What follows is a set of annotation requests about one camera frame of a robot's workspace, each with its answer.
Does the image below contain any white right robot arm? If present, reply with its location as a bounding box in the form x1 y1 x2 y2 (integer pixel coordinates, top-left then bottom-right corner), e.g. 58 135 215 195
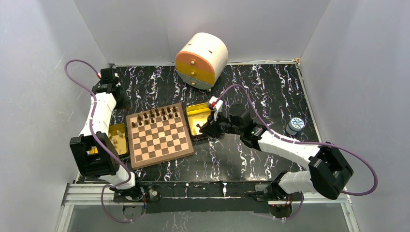
196 109 353 200

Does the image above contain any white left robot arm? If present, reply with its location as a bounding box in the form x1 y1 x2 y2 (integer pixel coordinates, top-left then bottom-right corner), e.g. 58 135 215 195
70 68 145 201

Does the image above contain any gold tin with dark pieces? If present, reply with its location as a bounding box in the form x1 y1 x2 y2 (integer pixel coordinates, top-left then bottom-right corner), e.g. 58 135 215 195
186 102 211 141

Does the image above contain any round pastel drawer cabinet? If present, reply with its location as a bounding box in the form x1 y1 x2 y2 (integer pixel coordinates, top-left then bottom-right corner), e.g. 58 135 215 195
175 32 228 91

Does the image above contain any gold tin with light pieces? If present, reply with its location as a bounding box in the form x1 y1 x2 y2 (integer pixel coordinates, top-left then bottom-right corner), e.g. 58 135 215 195
108 123 130 159

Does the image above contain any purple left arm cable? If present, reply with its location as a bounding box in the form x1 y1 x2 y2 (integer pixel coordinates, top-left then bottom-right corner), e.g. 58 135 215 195
64 59 146 224

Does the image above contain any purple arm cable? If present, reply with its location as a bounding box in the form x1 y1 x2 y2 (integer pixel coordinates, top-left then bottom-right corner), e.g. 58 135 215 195
208 84 379 197
64 59 146 224

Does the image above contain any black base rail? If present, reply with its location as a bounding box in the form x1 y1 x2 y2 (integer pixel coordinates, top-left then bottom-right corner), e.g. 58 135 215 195
113 181 302 218

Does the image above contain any blue white round cap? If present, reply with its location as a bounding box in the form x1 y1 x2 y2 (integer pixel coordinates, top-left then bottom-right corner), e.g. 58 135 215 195
285 117 305 136

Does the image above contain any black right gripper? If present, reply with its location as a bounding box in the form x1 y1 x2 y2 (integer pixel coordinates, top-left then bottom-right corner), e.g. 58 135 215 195
199 110 243 139

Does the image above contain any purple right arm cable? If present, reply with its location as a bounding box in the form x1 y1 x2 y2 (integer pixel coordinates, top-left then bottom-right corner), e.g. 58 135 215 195
208 84 379 197

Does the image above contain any wooden chess board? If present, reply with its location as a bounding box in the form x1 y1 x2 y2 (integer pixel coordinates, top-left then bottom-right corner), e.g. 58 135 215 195
126 103 194 170

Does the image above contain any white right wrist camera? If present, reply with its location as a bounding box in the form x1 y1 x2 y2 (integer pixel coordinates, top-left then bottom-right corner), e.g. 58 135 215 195
207 98 223 121

